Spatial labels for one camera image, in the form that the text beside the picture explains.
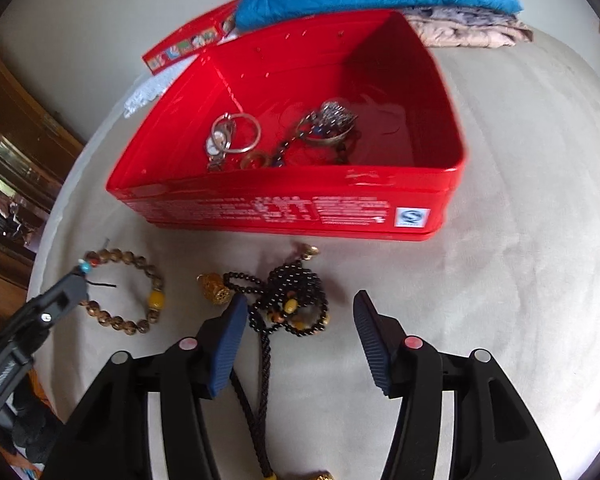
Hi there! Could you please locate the brown wooden cabinet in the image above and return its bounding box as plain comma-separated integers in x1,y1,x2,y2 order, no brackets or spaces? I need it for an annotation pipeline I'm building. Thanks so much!
0,58,83,328

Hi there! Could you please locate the black cord gold pendant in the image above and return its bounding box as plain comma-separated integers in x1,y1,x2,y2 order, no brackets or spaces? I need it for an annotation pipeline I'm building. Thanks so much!
229,328,336,480

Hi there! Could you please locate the thin silver ring bangle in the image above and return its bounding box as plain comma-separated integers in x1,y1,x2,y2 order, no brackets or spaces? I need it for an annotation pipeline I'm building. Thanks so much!
212,113,262,155

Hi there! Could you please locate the brown wooden bead bracelet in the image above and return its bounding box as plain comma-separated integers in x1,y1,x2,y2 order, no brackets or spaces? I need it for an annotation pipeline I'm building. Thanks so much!
76,247,168,337

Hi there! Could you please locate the multicolour bead bracelet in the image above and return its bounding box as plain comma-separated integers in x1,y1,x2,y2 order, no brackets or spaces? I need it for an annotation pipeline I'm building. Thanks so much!
270,129,361,168

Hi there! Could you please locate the red tin box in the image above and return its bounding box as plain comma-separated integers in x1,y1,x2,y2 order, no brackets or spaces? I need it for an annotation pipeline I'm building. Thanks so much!
106,10,466,240

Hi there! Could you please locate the folded floral cloth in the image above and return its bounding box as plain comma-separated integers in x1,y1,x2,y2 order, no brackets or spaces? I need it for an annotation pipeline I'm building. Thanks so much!
402,6,533,49

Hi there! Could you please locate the white lace cloth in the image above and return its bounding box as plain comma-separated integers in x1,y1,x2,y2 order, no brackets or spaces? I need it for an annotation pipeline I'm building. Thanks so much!
123,61,189,118

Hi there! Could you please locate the silver metal watch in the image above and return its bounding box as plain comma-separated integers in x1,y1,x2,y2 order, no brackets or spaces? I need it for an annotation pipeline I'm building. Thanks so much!
206,117,235,171

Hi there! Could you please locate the black bead necklace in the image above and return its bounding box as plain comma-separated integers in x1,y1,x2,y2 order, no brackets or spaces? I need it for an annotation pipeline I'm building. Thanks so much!
222,244,332,337

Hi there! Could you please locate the red tin lid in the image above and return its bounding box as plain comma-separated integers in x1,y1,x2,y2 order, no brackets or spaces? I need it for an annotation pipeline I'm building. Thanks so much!
142,0,240,75

